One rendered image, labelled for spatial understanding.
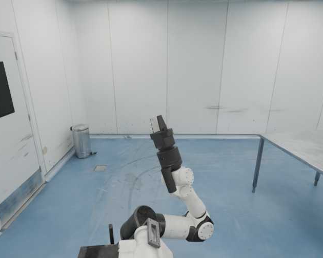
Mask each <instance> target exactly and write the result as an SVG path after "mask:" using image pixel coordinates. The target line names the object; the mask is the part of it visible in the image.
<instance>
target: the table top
mask: <svg viewBox="0 0 323 258"><path fill-rule="evenodd" d="M258 136H259V137H261V138H262V139H264V140H266V141H267V142H269V143H271V144H272V145H274V146H276V147H277V148H279V149H281V150H282V151H284V152H285V153H287V154H289V155H290V156H292V157H294V158H295V159H297V160H299V161H300V162H302V163H304V164H305V165H307V166H309V167H310V168H312V169H314V170H315V171H317V172H319V173H320V174H322V175H323V130H316V131H300V132H283V133H267V134H258Z"/></svg>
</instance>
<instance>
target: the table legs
mask: <svg viewBox="0 0 323 258"><path fill-rule="evenodd" d="M264 141H265V140H264V139H262V138H260V143H259V149H258V155H257V161H256V167H255V173H254V179H253V185H252V186H253V189H252V192H253V193H255V188H256V186H257V180H258V174H259V168H260V162H261V157H262V153H263V147H264ZM319 177H320V173H319V172H316V176H315V181H314V186H317V182H318V181H319Z"/></svg>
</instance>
